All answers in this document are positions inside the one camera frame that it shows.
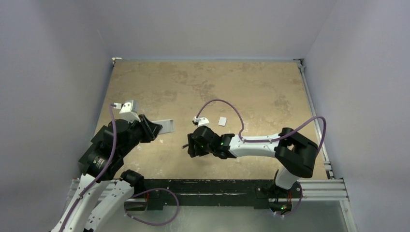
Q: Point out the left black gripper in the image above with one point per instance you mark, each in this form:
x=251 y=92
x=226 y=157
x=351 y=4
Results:
x=150 y=129

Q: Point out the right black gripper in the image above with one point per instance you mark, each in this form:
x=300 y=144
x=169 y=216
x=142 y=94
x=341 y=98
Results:
x=194 y=144

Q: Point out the white battery cover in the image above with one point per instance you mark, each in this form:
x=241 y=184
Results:
x=222 y=121

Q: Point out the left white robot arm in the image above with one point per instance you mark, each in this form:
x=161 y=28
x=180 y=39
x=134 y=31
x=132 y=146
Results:
x=99 y=194

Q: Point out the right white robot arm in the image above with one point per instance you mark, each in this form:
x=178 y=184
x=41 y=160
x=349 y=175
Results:
x=296 y=153

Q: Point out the black box with blue tool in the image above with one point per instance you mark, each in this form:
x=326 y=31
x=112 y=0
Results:
x=96 y=156

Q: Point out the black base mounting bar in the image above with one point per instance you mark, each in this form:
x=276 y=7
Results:
x=256 y=193

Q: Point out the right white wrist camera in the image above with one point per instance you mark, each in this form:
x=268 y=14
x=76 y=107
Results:
x=200 y=121

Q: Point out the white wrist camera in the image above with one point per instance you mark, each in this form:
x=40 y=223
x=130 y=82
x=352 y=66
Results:
x=128 y=111
x=200 y=121

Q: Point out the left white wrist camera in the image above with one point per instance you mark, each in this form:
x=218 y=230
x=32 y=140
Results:
x=128 y=111

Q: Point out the aluminium frame rail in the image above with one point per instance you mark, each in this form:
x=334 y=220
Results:
x=330 y=189

